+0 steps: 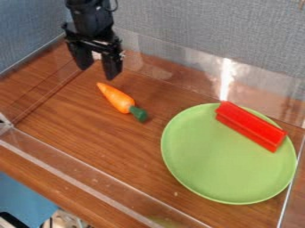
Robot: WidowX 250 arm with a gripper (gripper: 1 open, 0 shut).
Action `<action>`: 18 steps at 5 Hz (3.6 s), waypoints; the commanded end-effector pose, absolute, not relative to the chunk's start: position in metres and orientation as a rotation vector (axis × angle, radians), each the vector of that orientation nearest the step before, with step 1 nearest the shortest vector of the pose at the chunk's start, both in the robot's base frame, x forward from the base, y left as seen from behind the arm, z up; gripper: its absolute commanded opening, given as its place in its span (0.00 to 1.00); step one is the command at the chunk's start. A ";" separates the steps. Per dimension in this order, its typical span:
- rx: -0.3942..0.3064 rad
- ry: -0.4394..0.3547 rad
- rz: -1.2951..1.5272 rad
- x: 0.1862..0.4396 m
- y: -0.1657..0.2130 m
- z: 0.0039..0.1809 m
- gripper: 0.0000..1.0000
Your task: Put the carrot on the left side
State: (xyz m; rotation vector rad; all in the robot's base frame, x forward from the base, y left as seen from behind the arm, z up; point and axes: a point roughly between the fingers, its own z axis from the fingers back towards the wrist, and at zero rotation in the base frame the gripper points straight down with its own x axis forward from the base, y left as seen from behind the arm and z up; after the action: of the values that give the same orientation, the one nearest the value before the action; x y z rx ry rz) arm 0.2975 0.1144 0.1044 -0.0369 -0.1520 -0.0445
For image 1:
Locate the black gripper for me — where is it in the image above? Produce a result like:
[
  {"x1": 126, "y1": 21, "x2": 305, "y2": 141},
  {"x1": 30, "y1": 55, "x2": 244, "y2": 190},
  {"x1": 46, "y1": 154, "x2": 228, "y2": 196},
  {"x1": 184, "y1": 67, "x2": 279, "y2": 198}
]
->
[{"x1": 62, "y1": 22, "x2": 126, "y2": 80}]

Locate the orange toy carrot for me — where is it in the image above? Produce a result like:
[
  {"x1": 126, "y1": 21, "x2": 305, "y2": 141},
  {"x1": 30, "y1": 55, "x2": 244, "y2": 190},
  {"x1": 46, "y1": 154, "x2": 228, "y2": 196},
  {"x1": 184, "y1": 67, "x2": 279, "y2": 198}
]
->
[{"x1": 97, "y1": 83, "x2": 148, "y2": 122}]

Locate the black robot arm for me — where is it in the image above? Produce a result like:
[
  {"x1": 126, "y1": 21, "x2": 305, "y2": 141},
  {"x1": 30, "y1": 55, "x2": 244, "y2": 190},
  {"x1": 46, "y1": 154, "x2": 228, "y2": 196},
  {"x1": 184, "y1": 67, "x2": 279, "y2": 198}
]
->
[{"x1": 62, "y1": 0, "x2": 125, "y2": 80}]

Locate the green plate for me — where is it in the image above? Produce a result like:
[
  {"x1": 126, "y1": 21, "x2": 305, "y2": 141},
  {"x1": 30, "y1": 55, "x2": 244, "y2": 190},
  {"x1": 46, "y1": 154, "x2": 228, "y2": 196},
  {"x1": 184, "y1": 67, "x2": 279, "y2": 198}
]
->
[{"x1": 161, "y1": 103, "x2": 298, "y2": 205}]

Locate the red rectangular block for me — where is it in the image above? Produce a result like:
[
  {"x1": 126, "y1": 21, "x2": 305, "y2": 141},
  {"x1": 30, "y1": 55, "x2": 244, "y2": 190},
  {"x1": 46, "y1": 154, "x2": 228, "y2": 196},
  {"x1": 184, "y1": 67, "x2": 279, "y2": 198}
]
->
[{"x1": 216, "y1": 102, "x2": 288, "y2": 152}]

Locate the clear acrylic enclosure wall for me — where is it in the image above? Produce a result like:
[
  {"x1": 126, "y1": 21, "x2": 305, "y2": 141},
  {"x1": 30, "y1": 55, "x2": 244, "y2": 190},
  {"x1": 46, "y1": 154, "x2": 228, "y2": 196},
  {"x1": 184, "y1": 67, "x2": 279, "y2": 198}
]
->
[{"x1": 0, "y1": 32, "x2": 305, "y2": 228}]

